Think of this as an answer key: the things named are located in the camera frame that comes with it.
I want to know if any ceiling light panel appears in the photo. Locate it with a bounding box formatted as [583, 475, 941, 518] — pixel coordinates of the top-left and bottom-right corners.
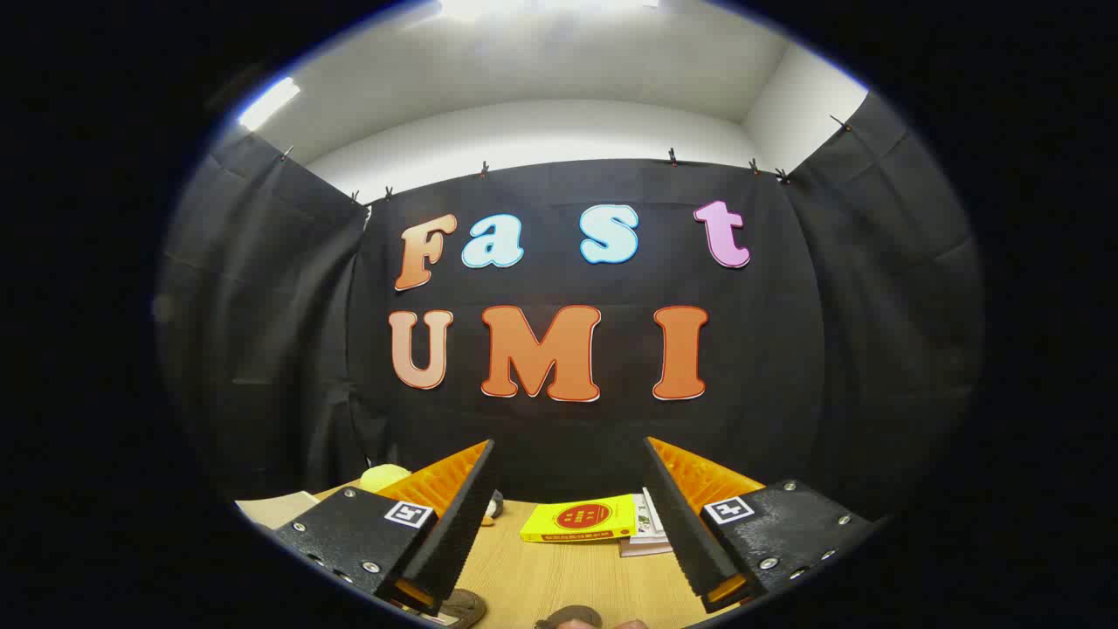
[237, 76, 303, 133]
[435, 0, 661, 24]

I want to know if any white illustrated book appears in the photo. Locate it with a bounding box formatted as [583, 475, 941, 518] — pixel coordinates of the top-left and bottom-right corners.
[631, 487, 669, 536]

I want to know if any cream fabric storage box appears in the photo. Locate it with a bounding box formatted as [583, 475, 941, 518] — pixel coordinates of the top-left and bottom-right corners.
[236, 491, 321, 530]

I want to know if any yellow book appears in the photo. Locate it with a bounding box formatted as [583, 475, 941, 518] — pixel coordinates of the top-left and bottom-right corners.
[520, 494, 639, 544]

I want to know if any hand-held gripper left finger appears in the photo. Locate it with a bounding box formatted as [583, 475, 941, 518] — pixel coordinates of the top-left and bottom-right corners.
[273, 439, 504, 615]

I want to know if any row of black cloth clips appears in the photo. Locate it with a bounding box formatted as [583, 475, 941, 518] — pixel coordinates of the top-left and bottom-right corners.
[278, 114, 853, 207]

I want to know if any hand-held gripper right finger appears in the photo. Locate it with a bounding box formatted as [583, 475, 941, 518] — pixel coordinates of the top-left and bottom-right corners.
[642, 436, 878, 614]

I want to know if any brown knitted shoe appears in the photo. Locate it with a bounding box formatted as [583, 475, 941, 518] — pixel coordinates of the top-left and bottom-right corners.
[435, 589, 488, 629]
[535, 605, 604, 629]

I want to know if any yellow plush bun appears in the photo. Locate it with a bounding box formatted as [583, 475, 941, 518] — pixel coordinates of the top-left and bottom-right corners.
[360, 464, 412, 494]

